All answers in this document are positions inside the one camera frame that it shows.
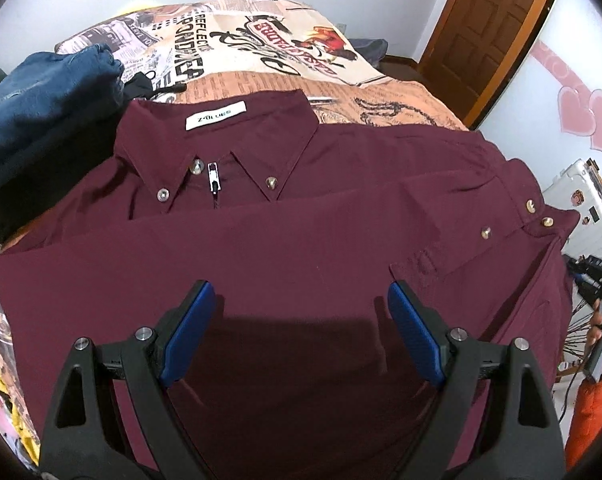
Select grey blue cloth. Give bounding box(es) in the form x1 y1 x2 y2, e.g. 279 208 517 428
350 37 389 68

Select maroon button-up shirt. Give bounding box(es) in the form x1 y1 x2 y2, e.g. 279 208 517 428
0 89 582 480

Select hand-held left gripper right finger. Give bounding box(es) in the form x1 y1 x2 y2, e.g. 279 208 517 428
387 280 566 480

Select blue denim jeans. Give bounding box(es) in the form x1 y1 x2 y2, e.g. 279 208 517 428
0 44 126 201

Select person's right hand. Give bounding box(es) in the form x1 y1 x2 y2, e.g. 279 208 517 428
587 300 602 353

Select white suitcase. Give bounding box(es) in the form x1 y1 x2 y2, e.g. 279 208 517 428
541 157 602 271

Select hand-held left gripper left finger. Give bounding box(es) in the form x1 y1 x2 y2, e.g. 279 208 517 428
40 280 216 480

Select pink heart sliding wardrobe door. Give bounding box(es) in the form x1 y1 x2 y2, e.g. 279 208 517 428
476 35 602 196

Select black cable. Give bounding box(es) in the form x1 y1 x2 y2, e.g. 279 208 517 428
561 365 584 428

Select yellow cloth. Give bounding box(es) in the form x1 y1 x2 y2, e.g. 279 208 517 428
0 345 42 461

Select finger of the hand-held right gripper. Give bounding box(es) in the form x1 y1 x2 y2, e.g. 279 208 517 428
567 255 602 306

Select brown wooden door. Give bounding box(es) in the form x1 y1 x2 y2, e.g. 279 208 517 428
418 0 564 128

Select printed bed blanket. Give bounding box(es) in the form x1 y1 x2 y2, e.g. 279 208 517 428
0 0 476 466

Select person's orange sleeved forearm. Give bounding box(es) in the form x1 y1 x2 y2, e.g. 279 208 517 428
563 367 602 471

